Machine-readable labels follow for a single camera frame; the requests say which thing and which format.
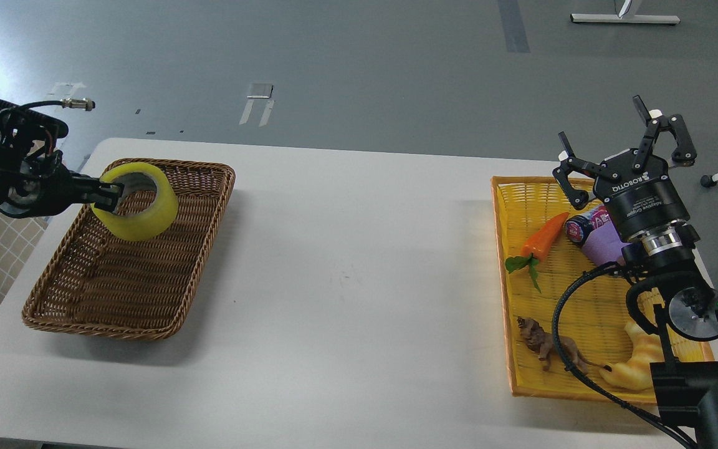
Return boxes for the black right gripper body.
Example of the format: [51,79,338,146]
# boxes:
[593,150,690,242]

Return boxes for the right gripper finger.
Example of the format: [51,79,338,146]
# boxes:
[552,131,615,210]
[632,95,697,171]

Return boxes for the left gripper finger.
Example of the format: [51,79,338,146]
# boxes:
[75,196,120,213]
[72,176,123,197]

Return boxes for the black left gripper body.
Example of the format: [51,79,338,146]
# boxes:
[0,164,77,218]

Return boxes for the yellow tape roll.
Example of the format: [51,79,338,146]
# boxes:
[91,162,179,242]

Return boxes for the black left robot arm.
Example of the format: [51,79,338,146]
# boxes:
[0,99,126,219]

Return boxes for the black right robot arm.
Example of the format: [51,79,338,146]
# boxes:
[551,96,718,448]

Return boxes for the small printed can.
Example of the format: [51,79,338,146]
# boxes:
[564,205,610,246]

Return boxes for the purple foam block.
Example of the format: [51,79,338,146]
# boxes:
[581,221,628,266]

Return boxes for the orange toy carrot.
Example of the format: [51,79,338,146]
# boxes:
[504,212,569,293]

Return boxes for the brown wicker basket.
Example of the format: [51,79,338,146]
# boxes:
[22,157,236,340]

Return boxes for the brown toy lion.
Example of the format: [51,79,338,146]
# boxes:
[517,316,608,374]

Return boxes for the white table leg base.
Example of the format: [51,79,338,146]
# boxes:
[569,1,681,26]

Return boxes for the yellow toy croissant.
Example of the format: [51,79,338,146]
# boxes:
[598,319,664,390]

